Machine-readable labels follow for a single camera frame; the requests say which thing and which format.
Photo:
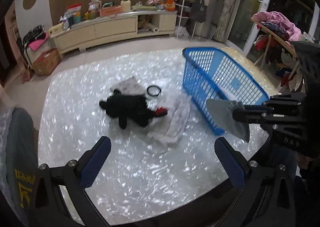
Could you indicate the wooden clothes rack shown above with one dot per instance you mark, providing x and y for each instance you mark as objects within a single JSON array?
[{"x": 274, "y": 49}]

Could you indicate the pink box on cabinet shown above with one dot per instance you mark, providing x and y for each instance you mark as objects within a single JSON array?
[{"x": 109, "y": 11}]

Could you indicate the grey speckled felt square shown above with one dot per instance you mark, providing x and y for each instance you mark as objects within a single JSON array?
[{"x": 129, "y": 86}]

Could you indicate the white fluffy towel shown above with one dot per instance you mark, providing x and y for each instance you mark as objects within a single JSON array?
[{"x": 169, "y": 129}]

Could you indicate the cream TV cabinet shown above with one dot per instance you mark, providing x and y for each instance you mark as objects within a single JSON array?
[{"x": 115, "y": 28}]

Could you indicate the black plush dragon toy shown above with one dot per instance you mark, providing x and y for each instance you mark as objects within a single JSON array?
[{"x": 133, "y": 107}]

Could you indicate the orange bag on cabinet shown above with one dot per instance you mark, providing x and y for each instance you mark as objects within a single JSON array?
[{"x": 170, "y": 5}]

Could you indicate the blue plastic basket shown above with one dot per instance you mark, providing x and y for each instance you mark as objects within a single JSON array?
[{"x": 210, "y": 73}]

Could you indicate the white paper roll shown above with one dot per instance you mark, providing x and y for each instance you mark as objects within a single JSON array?
[{"x": 153, "y": 28}]

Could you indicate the person in grey shirt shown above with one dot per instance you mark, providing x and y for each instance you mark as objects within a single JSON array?
[{"x": 18, "y": 161}]

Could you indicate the pink clothes pile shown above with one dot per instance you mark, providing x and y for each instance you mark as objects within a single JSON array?
[{"x": 292, "y": 32}]

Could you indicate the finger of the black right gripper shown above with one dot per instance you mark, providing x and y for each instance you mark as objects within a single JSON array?
[{"x": 251, "y": 114}]

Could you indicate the pink and black bags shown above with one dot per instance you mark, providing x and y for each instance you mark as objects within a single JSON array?
[{"x": 35, "y": 38}]

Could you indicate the white metal shelf rack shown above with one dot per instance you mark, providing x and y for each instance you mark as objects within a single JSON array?
[{"x": 183, "y": 10}]

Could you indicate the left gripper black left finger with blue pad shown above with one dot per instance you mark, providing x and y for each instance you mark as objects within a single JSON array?
[{"x": 48, "y": 207}]

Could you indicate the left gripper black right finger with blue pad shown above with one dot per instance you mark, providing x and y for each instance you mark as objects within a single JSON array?
[{"x": 266, "y": 185}]

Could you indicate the light blue grey cloth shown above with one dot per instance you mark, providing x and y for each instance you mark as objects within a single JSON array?
[{"x": 221, "y": 112}]

